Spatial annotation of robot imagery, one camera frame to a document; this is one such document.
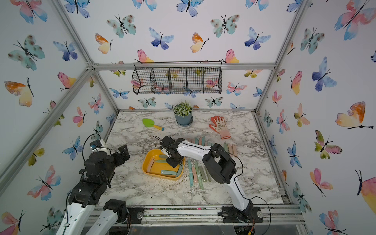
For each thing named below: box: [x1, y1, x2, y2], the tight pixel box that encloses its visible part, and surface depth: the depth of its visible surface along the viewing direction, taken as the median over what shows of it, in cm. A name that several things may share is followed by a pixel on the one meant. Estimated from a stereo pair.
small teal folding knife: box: [160, 170, 178, 176], surface depth 88 cm
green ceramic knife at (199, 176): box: [194, 161, 205, 190], surface depth 88 cm
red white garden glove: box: [208, 115, 232, 140], surface depth 111 cm
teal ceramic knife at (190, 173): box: [187, 159, 194, 188], surface depth 89 cm
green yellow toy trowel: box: [141, 118, 165, 132], surface depth 117 cm
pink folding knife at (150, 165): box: [146, 157, 156, 173], surface depth 93 cm
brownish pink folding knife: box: [191, 166, 198, 184], surface depth 88 cm
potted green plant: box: [173, 100, 194, 127], surface depth 103 cm
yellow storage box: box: [141, 148, 186, 180], surface depth 91 cm
